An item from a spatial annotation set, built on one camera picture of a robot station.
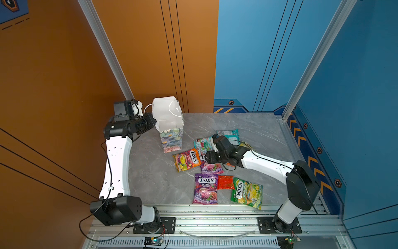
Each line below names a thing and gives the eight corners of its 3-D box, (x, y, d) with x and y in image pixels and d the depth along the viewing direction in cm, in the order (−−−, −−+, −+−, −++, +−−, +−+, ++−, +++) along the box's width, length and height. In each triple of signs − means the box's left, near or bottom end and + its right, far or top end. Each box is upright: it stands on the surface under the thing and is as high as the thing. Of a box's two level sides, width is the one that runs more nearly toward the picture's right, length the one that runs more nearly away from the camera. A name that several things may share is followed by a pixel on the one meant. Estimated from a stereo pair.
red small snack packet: (217, 189, 86) (217, 188, 84) (216, 177, 91) (217, 175, 89) (234, 189, 86) (235, 188, 84) (233, 177, 91) (233, 175, 89)
